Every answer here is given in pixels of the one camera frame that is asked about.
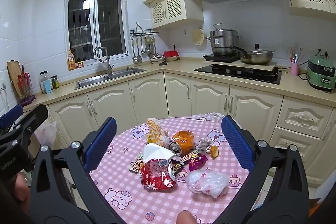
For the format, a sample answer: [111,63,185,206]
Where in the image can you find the steel double sink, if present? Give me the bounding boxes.
[74,67,147,90]

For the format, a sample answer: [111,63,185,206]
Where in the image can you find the black induction cooker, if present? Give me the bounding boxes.
[203,53,240,63]

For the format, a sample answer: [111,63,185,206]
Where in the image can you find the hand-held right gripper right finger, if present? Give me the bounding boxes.
[212,115,310,224]

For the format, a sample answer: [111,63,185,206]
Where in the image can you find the red knife rack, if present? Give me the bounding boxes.
[17,64,36,107]

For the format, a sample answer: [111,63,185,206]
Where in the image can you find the red white bar wrapper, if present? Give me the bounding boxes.
[180,150,201,163]

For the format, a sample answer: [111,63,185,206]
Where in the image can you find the cream arched carved drawer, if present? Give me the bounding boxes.
[276,102,334,138]

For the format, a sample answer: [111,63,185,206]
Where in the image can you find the crushed drink can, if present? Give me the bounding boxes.
[168,140,183,156]

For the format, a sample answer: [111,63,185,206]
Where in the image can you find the wooden cutting board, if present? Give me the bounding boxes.
[7,60,26,99]

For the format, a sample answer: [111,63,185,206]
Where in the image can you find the cream plain carved drawer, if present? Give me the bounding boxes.
[269,127,321,163]

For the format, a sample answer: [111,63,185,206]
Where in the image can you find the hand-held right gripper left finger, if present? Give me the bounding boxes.
[29,116,126,224]

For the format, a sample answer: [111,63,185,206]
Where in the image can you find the green kitchen appliance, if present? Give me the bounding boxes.
[307,50,336,93]

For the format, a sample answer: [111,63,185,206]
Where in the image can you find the steel steamer pot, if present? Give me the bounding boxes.
[205,24,243,56]

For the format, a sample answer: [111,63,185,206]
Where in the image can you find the red bowl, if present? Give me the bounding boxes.
[163,50,180,61]

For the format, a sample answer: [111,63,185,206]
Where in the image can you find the black gas stove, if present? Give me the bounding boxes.
[194,64,283,85]

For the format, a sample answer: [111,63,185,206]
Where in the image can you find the white plug and cable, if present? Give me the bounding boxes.
[0,78,9,112]

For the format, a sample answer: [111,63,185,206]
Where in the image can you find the person's right hand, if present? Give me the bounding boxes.
[176,210,197,224]

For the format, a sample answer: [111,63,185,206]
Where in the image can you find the yellow snack packet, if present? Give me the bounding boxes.
[146,118,168,147]

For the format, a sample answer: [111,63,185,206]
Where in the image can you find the kitchen window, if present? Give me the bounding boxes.
[67,0,129,58]

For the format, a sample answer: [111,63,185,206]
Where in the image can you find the clear glass jar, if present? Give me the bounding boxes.
[39,71,53,94]

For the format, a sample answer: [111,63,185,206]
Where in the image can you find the grey tissue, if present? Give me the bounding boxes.
[196,136,214,153]

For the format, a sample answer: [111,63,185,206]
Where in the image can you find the yellow round colander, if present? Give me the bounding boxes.
[192,28,205,46]

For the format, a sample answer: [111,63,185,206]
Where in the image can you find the steel frying pan with lid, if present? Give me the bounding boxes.
[228,44,275,65]

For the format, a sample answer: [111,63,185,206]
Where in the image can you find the white paper wrapper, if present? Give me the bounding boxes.
[142,143,173,165]

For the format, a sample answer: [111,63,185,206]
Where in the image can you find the steel kitchen faucet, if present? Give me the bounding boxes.
[94,47,114,76]

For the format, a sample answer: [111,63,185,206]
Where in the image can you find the red snack bag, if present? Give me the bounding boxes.
[139,157,177,191]

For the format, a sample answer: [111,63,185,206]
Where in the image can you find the dark foil wrapper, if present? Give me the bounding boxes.
[168,160,186,180]

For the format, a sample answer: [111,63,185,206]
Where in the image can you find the small cream lattice cabinet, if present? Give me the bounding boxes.
[150,0,204,28]

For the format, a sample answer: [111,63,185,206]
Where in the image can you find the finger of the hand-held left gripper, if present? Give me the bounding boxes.
[0,103,49,144]
[0,105,25,132]

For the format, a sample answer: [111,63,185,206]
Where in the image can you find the translucent plastic bag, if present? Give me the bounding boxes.
[35,121,58,150]

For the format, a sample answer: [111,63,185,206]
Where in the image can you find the clear plastic wrapper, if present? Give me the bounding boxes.
[160,133,173,147]

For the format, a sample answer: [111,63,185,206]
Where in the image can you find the orange food packet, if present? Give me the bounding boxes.
[68,49,77,71]

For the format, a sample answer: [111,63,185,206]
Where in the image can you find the brown striped wrapper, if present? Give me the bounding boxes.
[129,153,144,174]

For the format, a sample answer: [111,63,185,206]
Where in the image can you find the pink checked tablecloth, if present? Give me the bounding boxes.
[89,113,263,224]

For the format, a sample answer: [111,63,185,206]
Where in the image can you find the cream lower kitchen cabinets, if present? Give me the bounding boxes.
[47,72,336,188]

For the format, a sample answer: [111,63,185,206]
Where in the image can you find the purple snack wrapper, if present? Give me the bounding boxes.
[188,154,209,172]

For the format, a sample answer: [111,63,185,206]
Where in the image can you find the white plastic bag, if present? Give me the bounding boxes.
[185,170,230,199]

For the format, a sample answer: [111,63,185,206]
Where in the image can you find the person's left hand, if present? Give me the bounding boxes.
[5,172,31,215]

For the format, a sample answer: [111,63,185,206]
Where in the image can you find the orange plastic bag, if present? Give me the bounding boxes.
[172,130,195,152]

